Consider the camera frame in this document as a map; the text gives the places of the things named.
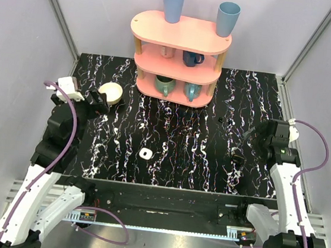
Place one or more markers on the aluminium rail frame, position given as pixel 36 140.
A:
pixel 219 223

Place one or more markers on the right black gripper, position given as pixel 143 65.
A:
pixel 262 128

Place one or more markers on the pink mug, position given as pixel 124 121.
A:
pixel 167 52

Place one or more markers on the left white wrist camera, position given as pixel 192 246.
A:
pixel 70 87

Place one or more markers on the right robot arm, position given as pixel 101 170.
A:
pixel 293 229

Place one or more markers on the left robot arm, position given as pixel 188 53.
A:
pixel 24 224

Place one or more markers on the pink three-tier wooden shelf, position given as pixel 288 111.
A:
pixel 151 31

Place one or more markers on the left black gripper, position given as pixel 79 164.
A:
pixel 92 102

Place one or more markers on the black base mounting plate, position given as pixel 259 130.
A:
pixel 163 198

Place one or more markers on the cream ceramic bowl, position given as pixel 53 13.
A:
pixel 113 92

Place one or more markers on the white earbud case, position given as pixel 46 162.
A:
pixel 145 153

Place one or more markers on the green glazed mug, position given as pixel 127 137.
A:
pixel 164 85

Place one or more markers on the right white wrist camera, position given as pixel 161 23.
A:
pixel 293 132

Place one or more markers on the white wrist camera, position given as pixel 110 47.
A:
pixel 293 132
pixel 70 87

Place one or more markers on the dark blue mug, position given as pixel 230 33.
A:
pixel 191 59

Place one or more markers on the right blue plastic tumbler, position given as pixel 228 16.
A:
pixel 227 17

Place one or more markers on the light blue butterfly mug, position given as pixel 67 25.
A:
pixel 192 91

